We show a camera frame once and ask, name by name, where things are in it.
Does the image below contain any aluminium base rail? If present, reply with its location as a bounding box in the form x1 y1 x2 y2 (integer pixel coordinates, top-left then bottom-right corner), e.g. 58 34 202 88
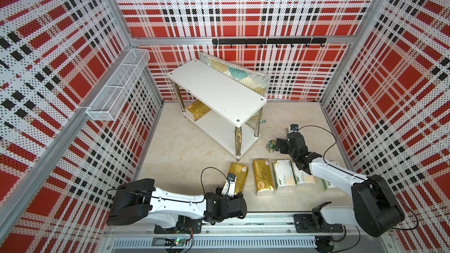
98 212 402 253

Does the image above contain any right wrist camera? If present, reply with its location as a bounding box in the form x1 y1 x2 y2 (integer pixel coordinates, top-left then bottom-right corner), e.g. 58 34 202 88
289 124 299 132

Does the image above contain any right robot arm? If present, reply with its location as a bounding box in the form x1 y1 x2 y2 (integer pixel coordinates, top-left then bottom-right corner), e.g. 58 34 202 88
275 131 405 237

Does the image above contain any white green tissue pack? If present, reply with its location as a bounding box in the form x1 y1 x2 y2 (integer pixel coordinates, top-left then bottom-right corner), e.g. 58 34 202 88
291 160 316 187
273 159 296 190
322 161 340 191

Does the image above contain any black wall hook rail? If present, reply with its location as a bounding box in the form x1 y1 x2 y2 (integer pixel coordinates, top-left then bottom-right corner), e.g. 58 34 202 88
212 37 327 46

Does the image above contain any white two-tier shelf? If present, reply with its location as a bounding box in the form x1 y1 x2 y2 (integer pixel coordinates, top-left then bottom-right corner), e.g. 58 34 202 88
167 59 267 161

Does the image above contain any white wire mesh basket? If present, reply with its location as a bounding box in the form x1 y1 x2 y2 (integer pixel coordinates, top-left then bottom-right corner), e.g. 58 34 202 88
87 49 150 121

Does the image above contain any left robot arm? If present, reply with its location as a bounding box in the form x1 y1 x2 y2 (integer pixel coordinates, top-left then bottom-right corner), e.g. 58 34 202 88
106 179 247 234

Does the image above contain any green sloth figure keychain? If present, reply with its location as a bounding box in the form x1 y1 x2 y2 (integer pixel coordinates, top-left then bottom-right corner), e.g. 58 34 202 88
266 140 279 153

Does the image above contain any green circuit board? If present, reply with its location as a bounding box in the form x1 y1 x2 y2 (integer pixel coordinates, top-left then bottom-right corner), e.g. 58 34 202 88
164 238 189 247

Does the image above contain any gold tissue pack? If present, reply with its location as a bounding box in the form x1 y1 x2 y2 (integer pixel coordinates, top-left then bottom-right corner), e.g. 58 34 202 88
185 100 211 121
229 162 249 195
253 159 275 196

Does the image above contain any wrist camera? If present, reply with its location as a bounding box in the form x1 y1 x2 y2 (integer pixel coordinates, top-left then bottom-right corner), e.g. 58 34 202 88
289 124 299 132
221 173 237 198

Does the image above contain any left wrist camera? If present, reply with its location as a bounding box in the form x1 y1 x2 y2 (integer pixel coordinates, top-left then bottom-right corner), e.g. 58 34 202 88
221 173 237 198

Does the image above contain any fan pattern cushion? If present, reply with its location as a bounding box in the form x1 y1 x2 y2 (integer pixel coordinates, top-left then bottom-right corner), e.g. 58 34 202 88
198 52 271 124

